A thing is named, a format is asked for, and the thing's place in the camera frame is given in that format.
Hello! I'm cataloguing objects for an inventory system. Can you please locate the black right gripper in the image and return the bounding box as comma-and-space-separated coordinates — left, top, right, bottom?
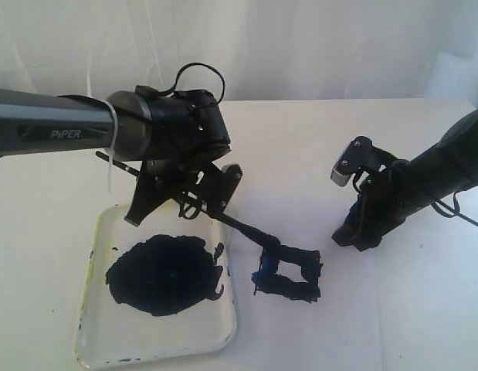
331, 152, 411, 252

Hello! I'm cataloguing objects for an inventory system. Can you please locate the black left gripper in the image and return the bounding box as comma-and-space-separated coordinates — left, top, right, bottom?
124, 154, 221, 226

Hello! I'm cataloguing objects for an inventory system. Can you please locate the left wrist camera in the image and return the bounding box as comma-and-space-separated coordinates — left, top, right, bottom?
200, 163, 243, 216

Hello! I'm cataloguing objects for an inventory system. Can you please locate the black paintbrush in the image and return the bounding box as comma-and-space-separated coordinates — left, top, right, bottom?
95, 151, 280, 250

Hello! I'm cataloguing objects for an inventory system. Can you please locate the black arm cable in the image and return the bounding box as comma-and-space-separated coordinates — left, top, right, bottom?
431, 191, 478, 231
161, 61, 227, 105

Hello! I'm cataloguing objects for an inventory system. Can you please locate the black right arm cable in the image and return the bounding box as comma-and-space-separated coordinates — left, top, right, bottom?
431, 191, 478, 231

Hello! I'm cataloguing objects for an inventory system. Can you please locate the white paint tray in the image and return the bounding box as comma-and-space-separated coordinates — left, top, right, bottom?
73, 201, 236, 369

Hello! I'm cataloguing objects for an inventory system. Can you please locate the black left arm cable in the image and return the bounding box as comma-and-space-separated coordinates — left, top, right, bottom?
161, 61, 227, 105

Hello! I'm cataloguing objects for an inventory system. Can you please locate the white zip tie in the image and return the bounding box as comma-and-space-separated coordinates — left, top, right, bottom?
101, 100, 119, 194

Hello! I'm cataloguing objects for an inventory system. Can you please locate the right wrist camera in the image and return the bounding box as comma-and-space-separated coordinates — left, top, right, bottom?
330, 136, 373, 187

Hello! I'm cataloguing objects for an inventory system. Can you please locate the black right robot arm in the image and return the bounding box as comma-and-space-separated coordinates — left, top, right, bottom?
331, 109, 478, 251

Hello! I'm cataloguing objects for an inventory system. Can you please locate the white backdrop curtain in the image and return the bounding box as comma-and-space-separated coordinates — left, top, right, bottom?
0, 1, 478, 106

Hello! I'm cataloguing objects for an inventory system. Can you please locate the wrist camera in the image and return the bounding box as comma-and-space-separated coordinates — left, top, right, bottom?
200, 163, 243, 216
330, 136, 373, 187

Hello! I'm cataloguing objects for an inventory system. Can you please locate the white paper with square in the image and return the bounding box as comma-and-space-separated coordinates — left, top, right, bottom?
219, 197, 382, 370

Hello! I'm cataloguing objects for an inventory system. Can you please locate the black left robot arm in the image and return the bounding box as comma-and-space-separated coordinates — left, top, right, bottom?
0, 86, 237, 226

